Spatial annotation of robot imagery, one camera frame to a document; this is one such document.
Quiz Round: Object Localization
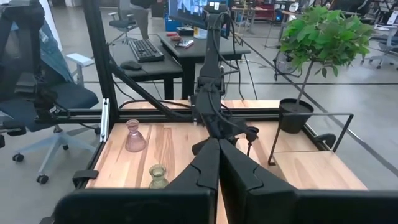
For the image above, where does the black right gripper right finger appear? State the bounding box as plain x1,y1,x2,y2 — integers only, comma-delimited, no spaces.
218,139,299,224

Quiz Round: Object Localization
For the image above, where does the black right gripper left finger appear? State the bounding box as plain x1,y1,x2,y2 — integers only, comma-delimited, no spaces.
164,138,220,191

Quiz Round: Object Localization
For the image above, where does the black slender candlestick holder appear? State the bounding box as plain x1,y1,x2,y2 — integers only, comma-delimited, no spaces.
244,125,261,157

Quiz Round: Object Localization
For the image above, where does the pink glass candle holder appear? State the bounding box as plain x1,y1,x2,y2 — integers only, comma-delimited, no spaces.
124,119,147,153

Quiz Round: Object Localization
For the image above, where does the left clear ribbed glass vase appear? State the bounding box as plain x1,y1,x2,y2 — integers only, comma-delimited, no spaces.
148,163,170,190

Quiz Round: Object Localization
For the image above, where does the black plant pot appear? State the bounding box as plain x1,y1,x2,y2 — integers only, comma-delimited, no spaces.
278,98,315,135

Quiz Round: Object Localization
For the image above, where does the black desk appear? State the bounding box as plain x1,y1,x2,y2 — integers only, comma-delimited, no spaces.
109,39,184,101
157,30,252,100

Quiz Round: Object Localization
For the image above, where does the smartphone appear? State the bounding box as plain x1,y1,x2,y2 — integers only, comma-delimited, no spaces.
173,39,195,49

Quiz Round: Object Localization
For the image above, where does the white and yellow container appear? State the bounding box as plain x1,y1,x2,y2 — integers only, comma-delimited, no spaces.
193,26,208,40

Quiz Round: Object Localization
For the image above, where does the small black box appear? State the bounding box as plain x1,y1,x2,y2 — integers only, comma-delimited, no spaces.
175,26,195,37

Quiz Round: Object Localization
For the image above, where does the black keyboard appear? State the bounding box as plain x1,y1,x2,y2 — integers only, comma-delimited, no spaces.
127,38,166,63

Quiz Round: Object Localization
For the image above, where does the black computer mouse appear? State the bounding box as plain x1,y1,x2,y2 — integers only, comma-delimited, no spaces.
119,60,144,72

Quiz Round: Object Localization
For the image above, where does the red tool cabinet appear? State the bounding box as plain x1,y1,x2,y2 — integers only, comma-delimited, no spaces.
253,1,277,22

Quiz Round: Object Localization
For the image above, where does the computer monitor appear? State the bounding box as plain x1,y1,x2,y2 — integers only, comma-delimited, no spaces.
167,0,231,32

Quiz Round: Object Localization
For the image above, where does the green leafy artificial plant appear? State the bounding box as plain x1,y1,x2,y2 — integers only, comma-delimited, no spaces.
277,4,376,105

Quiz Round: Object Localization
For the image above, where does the person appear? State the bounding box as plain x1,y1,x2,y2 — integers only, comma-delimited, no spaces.
129,0,158,40

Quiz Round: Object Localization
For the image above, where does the grey office chair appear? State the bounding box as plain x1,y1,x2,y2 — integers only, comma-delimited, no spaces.
107,0,140,46
360,11,398,71

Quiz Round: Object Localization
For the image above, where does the office chair with white base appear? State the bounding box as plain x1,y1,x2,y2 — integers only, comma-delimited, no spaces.
0,0,101,185

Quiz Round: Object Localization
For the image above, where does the blue denim jacket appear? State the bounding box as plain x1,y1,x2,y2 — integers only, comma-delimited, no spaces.
9,19,75,84

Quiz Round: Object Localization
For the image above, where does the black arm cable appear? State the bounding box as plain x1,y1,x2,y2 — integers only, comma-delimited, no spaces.
211,11,246,102

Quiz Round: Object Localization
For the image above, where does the black metal shelf leg frame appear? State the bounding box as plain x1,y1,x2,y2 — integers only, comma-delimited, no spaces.
267,111,354,167

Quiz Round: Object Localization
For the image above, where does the black frame clamp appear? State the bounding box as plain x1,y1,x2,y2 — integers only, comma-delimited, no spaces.
72,169,100,189
313,133,337,149

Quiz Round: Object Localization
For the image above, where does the silver aluminium bracket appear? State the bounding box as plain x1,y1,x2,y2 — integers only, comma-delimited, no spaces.
99,97,111,143

